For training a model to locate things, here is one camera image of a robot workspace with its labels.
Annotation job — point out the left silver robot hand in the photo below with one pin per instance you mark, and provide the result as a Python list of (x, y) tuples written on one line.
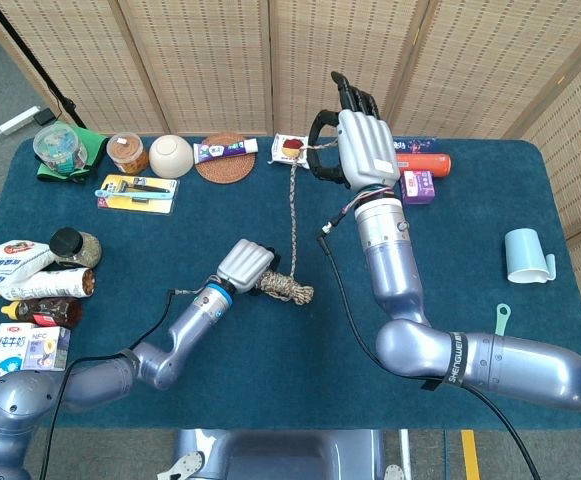
[(247, 265)]

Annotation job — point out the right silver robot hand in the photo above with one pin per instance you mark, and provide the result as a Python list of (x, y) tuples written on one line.
[(367, 150)]

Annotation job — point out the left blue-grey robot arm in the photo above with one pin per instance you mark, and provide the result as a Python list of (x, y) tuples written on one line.
[(190, 325)]

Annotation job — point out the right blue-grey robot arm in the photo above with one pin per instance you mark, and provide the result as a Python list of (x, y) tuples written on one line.
[(395, 280)]

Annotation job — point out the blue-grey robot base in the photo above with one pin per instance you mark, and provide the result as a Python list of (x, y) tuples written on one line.
[(280, 455)]

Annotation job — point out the dark blue long box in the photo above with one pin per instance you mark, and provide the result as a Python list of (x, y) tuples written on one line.
[(420, 145)]

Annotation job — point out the orange drink can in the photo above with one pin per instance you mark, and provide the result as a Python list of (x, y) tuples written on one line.
[(430, 165)]

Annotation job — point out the purple small box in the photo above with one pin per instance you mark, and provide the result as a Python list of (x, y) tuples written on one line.
[(420, 190)]

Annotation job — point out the wrapped pastry snack pack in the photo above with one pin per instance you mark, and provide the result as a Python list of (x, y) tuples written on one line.
[(281, 155)]

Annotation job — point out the round woven rattan coaster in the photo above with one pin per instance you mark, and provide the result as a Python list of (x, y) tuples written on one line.
[(225, 172)]

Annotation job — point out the purple white toothpaste tube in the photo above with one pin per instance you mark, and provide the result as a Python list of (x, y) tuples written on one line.
[(220, 151)]

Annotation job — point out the blue carpet table cover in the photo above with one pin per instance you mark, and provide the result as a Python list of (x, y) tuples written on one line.
[(270, 380)]

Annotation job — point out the yellow razor blister pack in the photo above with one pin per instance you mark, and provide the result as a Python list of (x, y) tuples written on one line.
[(140, 204)]

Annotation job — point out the cream upturned bowl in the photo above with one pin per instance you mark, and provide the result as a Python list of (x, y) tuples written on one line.
[(170, 157)]

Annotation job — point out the light blue toothbrush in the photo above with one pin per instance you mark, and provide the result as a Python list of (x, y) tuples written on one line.
[(120, 193)]

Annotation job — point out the clear jar of rubber bands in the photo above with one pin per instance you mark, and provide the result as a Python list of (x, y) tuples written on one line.
[(127, 155)]

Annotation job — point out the black-lidded herb jar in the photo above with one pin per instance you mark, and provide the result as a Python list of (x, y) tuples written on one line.
[(82, 250)]

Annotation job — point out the bamboo folding screen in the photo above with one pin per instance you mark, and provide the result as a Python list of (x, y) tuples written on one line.
[(210, 65)]

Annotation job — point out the light blue plastic mug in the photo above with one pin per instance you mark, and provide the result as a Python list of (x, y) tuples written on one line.
[(522, 255)]

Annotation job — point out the green folded cloth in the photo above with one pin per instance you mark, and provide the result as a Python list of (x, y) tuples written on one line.
[(95, 145)]

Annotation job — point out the brown sauce bottle yellow cap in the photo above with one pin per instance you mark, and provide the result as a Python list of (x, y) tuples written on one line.
[(50, 312)]

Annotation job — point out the white rolled snack package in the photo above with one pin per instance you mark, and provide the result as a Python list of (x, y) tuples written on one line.
[(40, 285)]

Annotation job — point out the teal bottle opener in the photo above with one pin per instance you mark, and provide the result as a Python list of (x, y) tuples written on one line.
[(499, 325)]

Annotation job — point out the clear tub of coloured clips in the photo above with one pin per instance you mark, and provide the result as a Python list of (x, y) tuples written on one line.
[(60, 150)]

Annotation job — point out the pale NFC juice carton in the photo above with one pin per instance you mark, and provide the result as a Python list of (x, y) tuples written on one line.
[(42, 347)]

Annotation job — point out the white blue food bag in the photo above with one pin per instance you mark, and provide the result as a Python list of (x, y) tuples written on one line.
[(5, 260)]

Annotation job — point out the black power adapter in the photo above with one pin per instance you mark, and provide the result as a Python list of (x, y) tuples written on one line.
[(45, 118)]

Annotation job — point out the white blue milk carton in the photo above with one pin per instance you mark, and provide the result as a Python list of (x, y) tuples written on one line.
[(7, 350)]

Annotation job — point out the white power strip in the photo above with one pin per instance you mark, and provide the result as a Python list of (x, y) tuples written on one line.
[(20, 120)]

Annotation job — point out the black tripod stand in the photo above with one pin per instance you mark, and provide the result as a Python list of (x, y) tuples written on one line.
[(20, 42)]

